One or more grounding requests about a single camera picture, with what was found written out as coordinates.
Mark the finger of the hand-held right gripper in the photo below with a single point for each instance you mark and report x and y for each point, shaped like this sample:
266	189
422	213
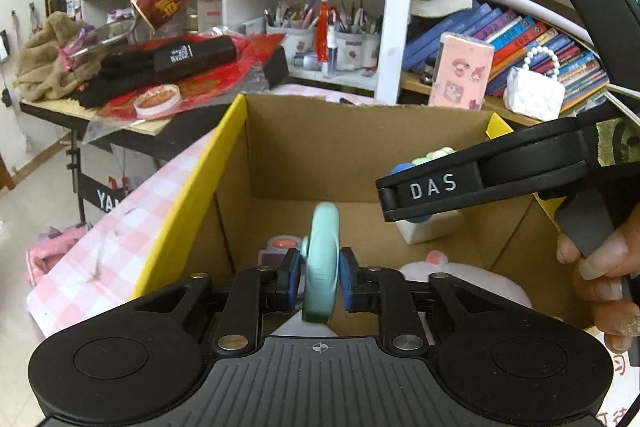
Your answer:
430	187

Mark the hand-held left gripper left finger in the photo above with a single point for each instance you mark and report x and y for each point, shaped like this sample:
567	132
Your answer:
291	282

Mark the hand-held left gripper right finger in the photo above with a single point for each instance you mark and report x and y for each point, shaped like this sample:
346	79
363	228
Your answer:
350	282

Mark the light green toy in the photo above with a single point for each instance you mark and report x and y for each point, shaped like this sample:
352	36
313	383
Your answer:
432	155

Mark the blue ball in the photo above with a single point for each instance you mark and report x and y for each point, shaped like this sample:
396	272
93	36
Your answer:
402	168

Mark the mint green round toy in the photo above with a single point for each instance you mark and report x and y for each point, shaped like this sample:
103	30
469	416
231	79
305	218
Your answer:
322	257

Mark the purple toy truck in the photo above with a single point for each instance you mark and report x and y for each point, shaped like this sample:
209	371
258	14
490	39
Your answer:
277	247

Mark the white charger plug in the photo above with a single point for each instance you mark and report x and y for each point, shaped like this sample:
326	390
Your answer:
432	229

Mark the pink plush pig toy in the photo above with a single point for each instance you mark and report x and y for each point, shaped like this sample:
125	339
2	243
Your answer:
475	279

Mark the yellow cardboard box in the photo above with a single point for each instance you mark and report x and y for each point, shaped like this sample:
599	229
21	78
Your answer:
320	147

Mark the person's right hand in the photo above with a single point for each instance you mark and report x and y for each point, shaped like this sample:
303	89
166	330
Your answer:
610	287

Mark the pink cartoon box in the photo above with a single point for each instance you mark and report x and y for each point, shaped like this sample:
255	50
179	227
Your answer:
460	72

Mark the white quilted handbag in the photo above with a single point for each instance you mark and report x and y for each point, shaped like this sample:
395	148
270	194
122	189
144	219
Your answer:
532	97

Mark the white pen holder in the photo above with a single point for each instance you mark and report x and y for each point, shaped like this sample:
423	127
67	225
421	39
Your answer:
292	47
357	49

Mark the row of blue books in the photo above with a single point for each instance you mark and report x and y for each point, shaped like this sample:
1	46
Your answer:
520	37

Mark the red hanging doll ornament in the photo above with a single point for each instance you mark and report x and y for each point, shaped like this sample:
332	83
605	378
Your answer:
324	27

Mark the red plastic wrapped paper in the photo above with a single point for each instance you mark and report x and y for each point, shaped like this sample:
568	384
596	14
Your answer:
215	84

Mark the round tape roll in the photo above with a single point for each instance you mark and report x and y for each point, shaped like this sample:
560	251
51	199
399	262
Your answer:
157	99

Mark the pink bag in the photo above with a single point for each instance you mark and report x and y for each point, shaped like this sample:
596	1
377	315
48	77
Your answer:
55	252

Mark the long black box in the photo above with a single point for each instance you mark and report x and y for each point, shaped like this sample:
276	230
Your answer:
195	54

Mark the black side table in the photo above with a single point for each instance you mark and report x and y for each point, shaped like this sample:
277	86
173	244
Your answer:
90	132

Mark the brown plush cloth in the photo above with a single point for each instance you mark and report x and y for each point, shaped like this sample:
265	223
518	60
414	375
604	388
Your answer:
50	57

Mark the small white shelf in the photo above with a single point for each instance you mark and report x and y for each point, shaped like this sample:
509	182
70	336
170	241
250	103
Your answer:
105	4

